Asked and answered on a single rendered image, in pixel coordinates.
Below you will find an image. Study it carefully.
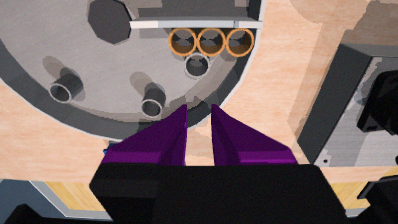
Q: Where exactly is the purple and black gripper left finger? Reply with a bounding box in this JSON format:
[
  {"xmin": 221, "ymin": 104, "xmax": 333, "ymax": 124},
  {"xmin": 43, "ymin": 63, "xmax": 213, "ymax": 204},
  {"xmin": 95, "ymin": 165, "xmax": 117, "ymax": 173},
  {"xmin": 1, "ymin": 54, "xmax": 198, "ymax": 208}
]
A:
[{"xmin": 99, "ymin": 104, "xmax": 188, "ymax": 166}]

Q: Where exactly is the bronze bushing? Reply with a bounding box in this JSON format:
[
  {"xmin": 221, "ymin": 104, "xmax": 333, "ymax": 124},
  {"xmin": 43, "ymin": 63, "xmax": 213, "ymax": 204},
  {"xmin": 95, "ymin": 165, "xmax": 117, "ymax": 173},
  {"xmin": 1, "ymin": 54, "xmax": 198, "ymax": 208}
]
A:
[
  {"xmin": 224, "ymin": 28, "xmax": 254, "ymax": 57},
  {"xmin": 168, "ymin": 27, "xmax": 197, "ymax": 56},
  {"xmin": 197, "ymin": 27, "xmax": 226, "ymax": 56}
]

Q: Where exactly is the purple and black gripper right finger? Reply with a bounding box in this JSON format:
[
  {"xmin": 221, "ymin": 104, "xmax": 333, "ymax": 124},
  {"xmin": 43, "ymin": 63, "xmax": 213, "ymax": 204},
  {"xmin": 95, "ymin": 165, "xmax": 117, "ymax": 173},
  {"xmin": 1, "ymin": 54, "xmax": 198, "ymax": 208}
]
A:
[{"xmin": 211, "ymin": 104, "xmax": 298, "ymax": 166}]

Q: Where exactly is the grey metal ring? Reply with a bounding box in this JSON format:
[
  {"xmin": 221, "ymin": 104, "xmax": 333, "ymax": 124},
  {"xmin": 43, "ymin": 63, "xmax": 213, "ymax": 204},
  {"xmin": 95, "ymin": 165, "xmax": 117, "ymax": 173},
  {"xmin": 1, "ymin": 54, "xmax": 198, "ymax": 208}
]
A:
[
  {"xmin": 140, "ymin": 88, "xmax": 166, "ymax": 118},
  {"xmin": 184, "ymin": 46, "xmax": 211, "ymax": 78},
  {"xmin": 48, "ymin": 74, "xmax": 83, "ymax": 103}
]

